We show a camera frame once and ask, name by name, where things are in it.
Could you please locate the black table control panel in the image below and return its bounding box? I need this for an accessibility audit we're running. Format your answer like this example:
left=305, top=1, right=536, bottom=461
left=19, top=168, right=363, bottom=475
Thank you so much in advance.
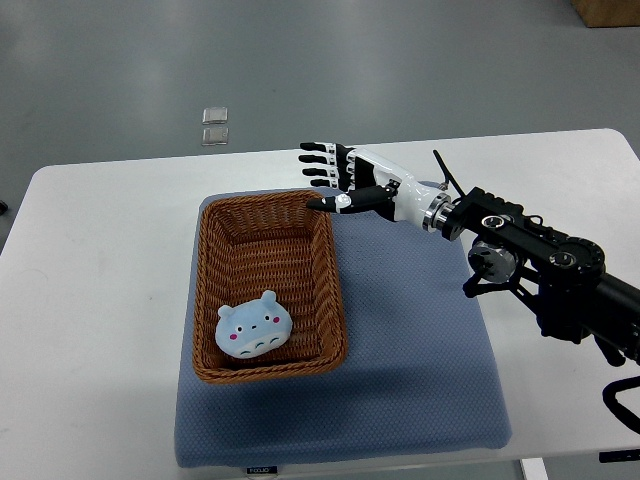
left=599, top=449, right=640, bottom=464

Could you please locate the brown cardboard box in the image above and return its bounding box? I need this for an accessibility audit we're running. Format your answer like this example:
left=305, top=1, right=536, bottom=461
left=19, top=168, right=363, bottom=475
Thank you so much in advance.
left=570, top=0, right=639, bottom=28

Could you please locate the upper metal floor plate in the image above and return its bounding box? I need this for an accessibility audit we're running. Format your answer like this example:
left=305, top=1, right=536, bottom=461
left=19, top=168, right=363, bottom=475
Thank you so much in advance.
left=202, top=106, right=228, bottom=125

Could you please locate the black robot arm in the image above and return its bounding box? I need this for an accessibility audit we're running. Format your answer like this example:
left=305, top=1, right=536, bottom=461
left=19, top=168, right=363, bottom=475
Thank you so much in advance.
left=298, top=142, right=639, bottom=366

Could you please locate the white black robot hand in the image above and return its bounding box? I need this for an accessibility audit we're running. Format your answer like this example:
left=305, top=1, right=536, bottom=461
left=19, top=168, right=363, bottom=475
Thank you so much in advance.
left=298, top=142, right=445, bottom=232

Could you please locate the brown wicker basket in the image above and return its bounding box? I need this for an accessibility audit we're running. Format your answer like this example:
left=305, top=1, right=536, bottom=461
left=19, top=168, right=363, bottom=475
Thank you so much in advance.
left=192, top=190, right=348, bottom=384

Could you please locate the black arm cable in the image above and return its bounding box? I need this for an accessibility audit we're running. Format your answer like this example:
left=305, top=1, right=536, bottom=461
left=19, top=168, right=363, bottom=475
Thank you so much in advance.
left=431, top=148, right=469, bottom=197

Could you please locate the blue quilted cloth mat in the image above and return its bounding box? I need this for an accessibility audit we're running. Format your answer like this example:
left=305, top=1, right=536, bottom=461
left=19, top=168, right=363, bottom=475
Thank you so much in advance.
left=174, top=212, right=511, bottom=468

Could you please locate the light blue plush toy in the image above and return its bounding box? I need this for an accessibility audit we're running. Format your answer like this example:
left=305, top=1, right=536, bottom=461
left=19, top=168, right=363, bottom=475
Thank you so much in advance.
left=215, top=290, right=293, bottom=359

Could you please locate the white table leg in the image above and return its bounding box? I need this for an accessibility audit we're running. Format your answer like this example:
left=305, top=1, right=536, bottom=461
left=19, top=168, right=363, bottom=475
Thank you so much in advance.
left=520, top=457, right=549, bottom=480

